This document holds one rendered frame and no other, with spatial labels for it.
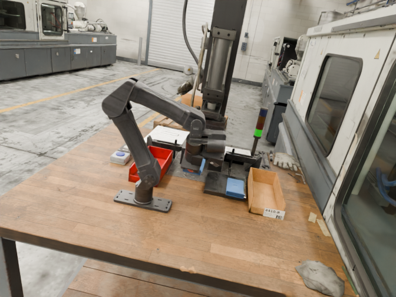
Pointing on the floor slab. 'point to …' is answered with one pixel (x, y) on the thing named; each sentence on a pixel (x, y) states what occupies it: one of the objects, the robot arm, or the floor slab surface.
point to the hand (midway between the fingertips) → (191, 170)
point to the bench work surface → (159, 233)
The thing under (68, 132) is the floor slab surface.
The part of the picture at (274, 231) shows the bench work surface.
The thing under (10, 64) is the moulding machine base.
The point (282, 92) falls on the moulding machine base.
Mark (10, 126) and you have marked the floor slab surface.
